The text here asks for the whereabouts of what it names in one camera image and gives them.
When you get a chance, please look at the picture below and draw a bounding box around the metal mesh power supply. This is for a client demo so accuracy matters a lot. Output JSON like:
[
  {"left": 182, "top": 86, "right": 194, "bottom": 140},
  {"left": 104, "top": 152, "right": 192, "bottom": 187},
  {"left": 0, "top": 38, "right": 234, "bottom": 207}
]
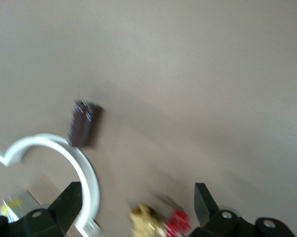
[{"left": 0, "top": 189, "right": 52, "bottom": 223}]

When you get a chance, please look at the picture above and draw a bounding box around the white half-ring pipe clamp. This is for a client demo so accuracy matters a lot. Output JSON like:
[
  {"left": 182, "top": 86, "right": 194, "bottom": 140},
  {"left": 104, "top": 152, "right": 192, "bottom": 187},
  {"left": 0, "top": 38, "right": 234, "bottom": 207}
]
[{"left": 0, "top": 133, "right": 101, "bottom": 236}]

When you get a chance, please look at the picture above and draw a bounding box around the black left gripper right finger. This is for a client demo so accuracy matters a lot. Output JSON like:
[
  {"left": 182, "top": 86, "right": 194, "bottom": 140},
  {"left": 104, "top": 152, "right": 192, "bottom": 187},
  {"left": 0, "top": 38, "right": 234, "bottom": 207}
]
[{"left": 187, "top": 182, "right": 297, "bottom": 237}]

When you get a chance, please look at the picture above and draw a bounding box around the brass valve red handle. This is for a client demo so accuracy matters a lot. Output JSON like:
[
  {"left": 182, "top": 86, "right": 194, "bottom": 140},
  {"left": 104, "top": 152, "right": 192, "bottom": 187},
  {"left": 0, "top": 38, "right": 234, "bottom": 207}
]
[{"left": 129, "top": 195, "right": 191, "bottom": 237}]

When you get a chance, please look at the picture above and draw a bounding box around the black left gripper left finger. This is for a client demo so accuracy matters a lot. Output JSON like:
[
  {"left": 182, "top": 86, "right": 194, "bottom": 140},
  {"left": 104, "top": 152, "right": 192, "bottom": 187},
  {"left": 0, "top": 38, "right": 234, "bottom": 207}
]
[{"left": 0, "top": 181, "right": 83, "bottom": 237}]

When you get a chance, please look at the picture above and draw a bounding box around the large brown electrolytic capacitor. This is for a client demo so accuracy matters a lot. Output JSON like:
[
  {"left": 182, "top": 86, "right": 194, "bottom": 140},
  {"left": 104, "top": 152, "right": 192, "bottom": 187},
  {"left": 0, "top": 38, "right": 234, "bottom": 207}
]
[{"left": 67, "top": 98, "right": 105, "bottom": 149}]

